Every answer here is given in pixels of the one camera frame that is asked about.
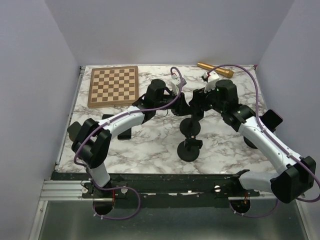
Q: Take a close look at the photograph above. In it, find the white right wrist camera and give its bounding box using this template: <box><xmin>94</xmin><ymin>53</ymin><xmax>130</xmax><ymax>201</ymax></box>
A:
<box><xmin>202</xmin><ymin>71</ymin><xmax>220</xmax><ymax>93</ymax></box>

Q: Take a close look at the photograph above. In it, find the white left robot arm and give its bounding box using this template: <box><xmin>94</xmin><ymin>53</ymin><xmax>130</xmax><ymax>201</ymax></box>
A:
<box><xmin>68</xmin><ymin>77</ymin><xmax>187</xmax><ymax>198</ymax></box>

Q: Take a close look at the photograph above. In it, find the small black dark mount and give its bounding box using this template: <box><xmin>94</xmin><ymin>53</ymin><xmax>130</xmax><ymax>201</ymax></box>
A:
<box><xmin>67</xmin><ymin>121</ymin><xmax>82</xmax><ymax>142</ymax></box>

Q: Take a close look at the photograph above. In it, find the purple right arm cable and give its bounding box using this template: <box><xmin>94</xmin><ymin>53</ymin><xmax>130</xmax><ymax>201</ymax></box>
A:
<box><xmin>206</xmin><ymin>63</ymin><xmax>320</xmax><ymax>203</ymax></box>

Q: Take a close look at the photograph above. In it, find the black mounting rail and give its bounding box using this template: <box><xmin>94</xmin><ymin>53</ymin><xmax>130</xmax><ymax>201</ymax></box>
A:
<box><xmin>82</xmin><ymin>172</ymin><xmax>261</xmax><ymax>210</ymax></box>

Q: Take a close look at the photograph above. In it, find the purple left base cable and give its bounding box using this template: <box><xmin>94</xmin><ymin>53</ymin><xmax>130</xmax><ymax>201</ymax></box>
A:
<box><xmin>92</xmin><ymin>185</ymin><xmax>142</xmax><ymax>221</ymax></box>

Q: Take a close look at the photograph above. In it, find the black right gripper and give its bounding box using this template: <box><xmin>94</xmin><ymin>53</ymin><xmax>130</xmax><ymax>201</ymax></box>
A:
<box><xmin>188</xmin><ymin>82</ymin><xmax>226</xmax><ymax>115</ymax></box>

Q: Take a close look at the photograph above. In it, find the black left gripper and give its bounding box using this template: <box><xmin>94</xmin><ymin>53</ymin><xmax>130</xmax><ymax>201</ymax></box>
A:
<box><xmin>154</xmin><ymin>88</ymin><xmax>194</xmax><ymax>116</ymax></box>

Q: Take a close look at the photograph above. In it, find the black phone red case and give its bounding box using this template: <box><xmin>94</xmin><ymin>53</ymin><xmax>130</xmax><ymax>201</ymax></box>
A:
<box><xmin>260</xmin><ymin>109</ymin><xmax>283</xmax><ymax>132</ymax></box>

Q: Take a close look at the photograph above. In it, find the wooden chessboard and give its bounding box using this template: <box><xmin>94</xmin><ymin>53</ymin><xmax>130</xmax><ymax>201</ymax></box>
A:
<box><xmin>87</xmin><ymin>65</ymin><xmax>139</xmax><ymax>108</ymax></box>

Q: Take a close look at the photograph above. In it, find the gold cylinder tube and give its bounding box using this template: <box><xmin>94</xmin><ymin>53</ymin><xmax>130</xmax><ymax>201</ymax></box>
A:
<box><xmin>197</xmin><ymin>62</ymin><xmax>234</xmax><ymax>78</ymax></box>

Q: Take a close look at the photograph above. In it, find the black phone blue edge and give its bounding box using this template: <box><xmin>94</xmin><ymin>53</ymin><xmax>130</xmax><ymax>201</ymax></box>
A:
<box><xmin>101</xmin><ymin>114</ymin><xmax>114</xmax><ymax>120</ymax></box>

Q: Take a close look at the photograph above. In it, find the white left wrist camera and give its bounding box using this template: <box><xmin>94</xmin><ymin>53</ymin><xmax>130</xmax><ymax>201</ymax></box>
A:
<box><xmin>170</xmin><ymin>75</ymin><xmax>187</xmax><ymax>95</ymax></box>

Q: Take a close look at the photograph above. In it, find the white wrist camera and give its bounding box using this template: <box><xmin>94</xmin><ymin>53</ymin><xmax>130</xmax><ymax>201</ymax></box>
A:
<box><xmin>170</xmin><ymin>75</ymin><xmax>187</xmax><ymax>95</ymax></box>
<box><xmin>202</xmin><ymin>71</ymin><xmax>220</xmax><ymax>93</ymax></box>

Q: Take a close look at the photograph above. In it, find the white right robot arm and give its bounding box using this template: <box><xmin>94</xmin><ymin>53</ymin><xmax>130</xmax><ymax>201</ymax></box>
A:
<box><xmin>189</xmin><ymin>79</ymin><xmax>316</xmax><ymax>203</ymax></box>

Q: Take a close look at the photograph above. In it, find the black phone stand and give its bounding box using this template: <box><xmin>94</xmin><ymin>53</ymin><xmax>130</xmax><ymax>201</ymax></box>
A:
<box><xmin>177</xmin><ymin>135</ymin><xmax>203</xmax><ymax>162</ymax></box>
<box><xmin>179</xmin><ymin>117</ymin><xmax>201</xmax><ymax>136</ymax></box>
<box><xmin>243</xmin><ymin>136</ymin><xmax>257</xmax><ymax>149</ymax></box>

